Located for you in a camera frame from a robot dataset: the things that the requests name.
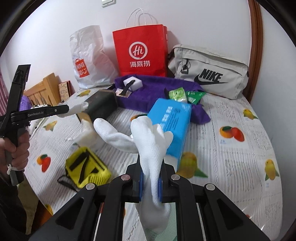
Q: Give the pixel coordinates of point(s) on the red Haidilao paper bag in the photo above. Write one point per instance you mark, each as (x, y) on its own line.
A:
(142, 50)

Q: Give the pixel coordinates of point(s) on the patterned notebook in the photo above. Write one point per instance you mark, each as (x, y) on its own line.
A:
(65, 90)

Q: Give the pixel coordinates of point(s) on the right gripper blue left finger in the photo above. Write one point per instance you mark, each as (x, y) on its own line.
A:
(141, 181)

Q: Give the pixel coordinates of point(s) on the white Miniso plastic bag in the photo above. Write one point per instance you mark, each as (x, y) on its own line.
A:
(92, 67)

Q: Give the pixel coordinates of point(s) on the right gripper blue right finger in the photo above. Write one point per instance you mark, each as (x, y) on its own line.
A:
(162, 177)

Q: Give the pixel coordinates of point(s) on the green blanket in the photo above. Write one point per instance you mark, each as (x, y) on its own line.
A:
(30, 203)

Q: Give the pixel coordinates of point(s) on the yellow black pouch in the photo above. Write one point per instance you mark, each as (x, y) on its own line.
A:
(84, 167)

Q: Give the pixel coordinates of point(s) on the dark green tea tin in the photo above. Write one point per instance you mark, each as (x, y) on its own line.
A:
(101, 104)

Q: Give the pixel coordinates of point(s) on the person's left hand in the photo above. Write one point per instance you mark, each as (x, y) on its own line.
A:
(19, 154)

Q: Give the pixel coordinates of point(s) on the white sponge block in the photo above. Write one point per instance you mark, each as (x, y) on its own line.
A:
(133, 83)

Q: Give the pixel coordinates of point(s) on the fruit pattern tablecloth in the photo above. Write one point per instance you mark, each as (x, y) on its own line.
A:
(231, 152)

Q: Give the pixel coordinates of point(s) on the purple towel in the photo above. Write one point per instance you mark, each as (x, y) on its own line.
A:
(154, 87)

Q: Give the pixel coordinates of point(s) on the grey Nike bag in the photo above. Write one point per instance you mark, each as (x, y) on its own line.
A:
(215, 73)

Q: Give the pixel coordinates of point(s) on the wooden headboard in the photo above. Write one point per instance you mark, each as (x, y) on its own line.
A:
(45, 92)

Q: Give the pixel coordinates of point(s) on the blue tissue pack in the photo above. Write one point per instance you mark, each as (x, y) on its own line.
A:
(173, 116)

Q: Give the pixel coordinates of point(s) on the green wet wipes pack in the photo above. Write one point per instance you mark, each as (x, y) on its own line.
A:
(178, 95)

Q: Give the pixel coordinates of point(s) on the fruit print sticker packet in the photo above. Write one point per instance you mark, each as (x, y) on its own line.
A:
(123, 92)

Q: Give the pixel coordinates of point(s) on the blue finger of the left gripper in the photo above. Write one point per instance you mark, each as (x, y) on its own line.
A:
(60, 109)

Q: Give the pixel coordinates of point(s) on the dark green sachet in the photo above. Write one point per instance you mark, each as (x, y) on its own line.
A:
(194, 97)

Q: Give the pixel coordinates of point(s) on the purple plush toy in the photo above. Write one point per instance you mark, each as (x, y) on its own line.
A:
(25, 103)

